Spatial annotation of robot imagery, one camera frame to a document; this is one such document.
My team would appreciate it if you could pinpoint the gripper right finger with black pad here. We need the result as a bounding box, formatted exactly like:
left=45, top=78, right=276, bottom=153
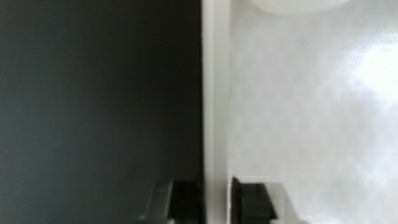
left=230, top=175, right=310, bottom=224

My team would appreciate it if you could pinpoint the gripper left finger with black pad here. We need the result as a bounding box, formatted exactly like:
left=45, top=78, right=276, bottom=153
left=139, top=180, right=207, bottom=224

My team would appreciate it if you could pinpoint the white desk top panel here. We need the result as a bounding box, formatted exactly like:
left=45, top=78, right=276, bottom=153
left=203, top=0, right=398, bottom=224

